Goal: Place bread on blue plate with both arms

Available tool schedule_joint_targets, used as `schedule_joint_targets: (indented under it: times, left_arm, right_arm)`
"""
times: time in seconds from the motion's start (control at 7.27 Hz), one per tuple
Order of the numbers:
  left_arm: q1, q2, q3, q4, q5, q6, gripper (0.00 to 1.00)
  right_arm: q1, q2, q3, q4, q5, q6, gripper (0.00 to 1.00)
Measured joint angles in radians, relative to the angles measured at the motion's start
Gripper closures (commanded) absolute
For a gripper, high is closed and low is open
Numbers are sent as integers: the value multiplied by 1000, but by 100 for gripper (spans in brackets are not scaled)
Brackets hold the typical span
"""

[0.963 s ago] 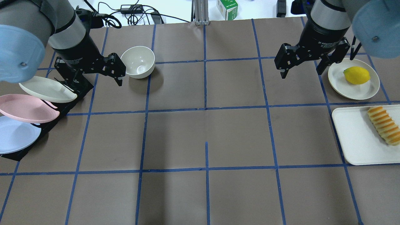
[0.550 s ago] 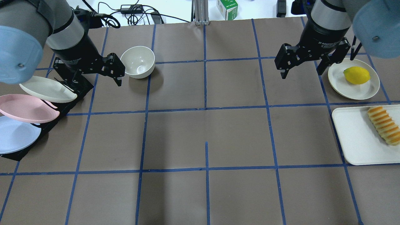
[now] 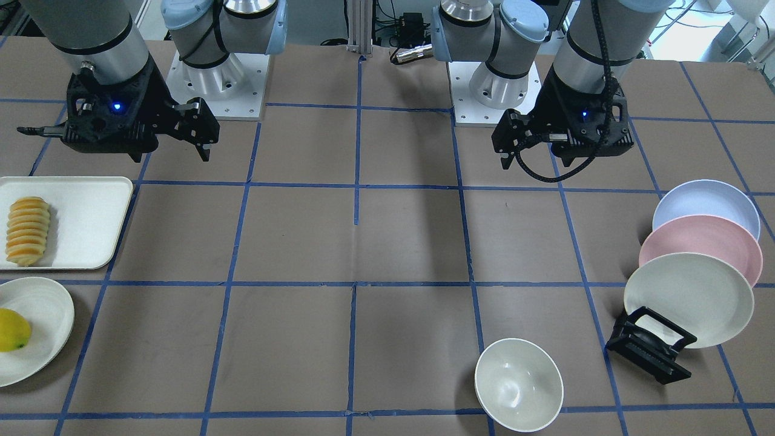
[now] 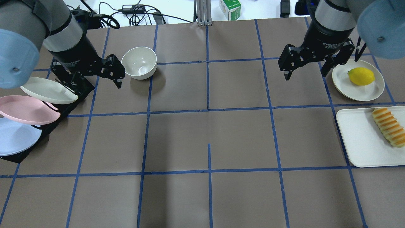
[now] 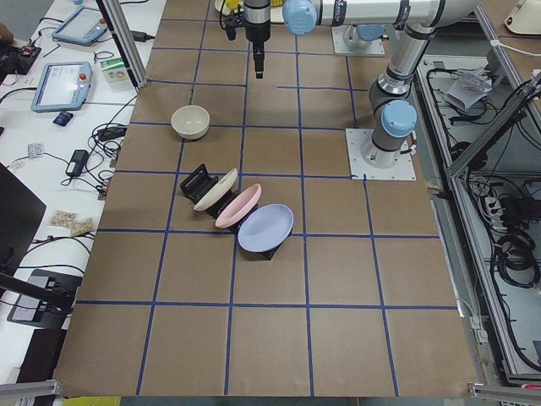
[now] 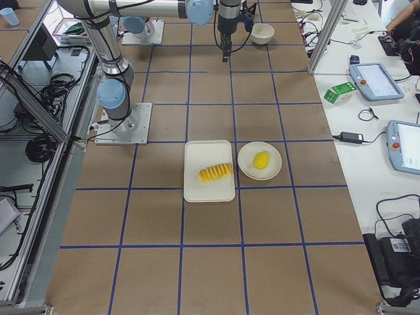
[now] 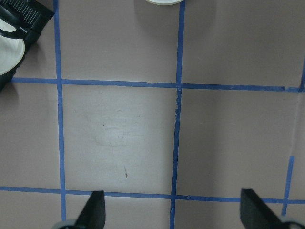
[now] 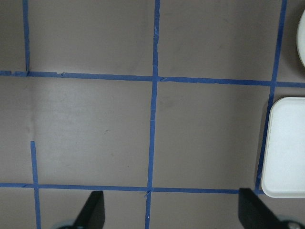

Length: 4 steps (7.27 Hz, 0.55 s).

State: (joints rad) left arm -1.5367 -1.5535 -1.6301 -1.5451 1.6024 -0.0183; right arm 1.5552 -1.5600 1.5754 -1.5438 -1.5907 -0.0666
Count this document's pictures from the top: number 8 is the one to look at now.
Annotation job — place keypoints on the white rectangular tray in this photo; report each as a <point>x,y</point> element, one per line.
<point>283,174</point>

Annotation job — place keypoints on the white shallow plate with lemon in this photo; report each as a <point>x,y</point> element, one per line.
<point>300,39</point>

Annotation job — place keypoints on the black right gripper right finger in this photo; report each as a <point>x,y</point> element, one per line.
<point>254,214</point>

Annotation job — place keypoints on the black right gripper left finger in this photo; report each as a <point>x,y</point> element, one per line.
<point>92,214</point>

